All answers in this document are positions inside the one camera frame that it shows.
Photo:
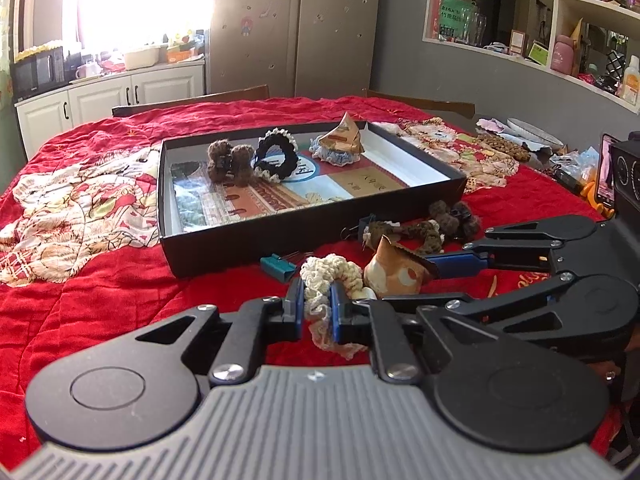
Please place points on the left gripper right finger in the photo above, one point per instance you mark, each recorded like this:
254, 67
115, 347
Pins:
374, 324

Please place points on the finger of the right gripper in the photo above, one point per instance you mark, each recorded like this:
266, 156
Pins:
580, 317
533, 246

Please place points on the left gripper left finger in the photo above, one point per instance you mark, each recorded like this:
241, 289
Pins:
249, 330

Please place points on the teal binder clip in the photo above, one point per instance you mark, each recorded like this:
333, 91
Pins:
283, 268

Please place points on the cream lace scrunchie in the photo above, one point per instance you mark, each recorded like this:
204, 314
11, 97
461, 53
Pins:
318, 275

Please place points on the olive braided scrunchie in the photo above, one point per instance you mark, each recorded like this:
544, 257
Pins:
426, 232

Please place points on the light blue lace scrunchie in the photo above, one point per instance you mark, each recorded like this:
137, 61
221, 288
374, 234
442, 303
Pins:
333, 157

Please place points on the black white lace scrunchie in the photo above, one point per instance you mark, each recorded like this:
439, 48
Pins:
276, 157

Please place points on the brown paper pyramid packet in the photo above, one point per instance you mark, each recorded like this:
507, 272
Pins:
345, 137

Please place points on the smartphone on stand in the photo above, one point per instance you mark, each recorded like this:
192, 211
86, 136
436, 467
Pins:
605, 182

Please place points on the floral patterned cloth right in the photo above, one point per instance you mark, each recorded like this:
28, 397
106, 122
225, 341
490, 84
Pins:
483, 166

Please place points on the floral patterned cloth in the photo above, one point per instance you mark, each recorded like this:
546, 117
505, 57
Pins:
483, 166
74, 214

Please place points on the black shallow tray box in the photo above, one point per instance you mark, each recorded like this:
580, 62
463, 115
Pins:
206, 226

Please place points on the pink bottle on shelf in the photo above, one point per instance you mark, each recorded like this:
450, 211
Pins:
563, 55

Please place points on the floral patterned cloth left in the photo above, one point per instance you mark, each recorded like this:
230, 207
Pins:
74, 214

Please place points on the dark wooden chair back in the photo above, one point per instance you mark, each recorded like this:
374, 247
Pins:
256, 93

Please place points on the white basket on counter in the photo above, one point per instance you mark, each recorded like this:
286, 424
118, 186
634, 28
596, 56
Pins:
142, 58

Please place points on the stainless steel refrigerator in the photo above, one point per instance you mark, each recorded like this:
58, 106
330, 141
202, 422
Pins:
313, 48

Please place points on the white kitchen cabinet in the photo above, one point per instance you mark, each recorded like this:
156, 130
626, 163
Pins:
89, 100

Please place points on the black microwave oven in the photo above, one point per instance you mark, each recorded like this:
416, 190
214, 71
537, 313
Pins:
38, 72

